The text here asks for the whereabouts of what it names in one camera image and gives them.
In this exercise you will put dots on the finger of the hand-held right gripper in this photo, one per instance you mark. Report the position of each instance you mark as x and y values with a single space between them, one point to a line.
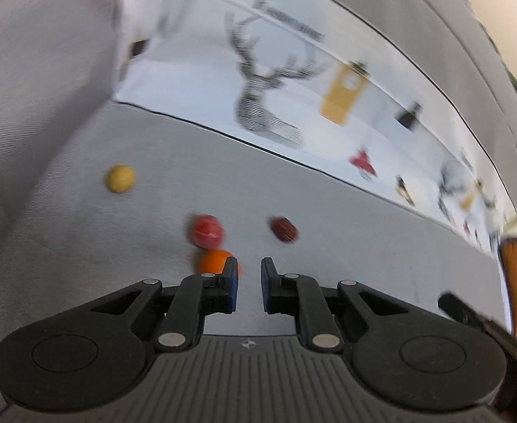
461 308

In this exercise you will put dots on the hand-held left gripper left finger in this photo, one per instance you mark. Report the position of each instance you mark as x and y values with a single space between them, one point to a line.
231 286

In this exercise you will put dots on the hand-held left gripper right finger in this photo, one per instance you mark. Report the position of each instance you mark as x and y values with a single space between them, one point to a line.
267 286

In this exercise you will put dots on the orange mandarin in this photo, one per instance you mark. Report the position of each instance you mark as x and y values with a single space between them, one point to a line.
214 262

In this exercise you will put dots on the dark red jujube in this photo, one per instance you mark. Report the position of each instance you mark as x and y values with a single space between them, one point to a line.
284 228

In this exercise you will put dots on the red wrapped round fruit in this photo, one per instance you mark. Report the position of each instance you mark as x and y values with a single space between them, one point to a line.
206 230

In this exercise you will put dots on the small yellow round fruit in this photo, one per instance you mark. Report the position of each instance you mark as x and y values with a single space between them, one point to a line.
120 178

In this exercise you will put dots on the white printed deer cloth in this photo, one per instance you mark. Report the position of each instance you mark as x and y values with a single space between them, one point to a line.
196 75

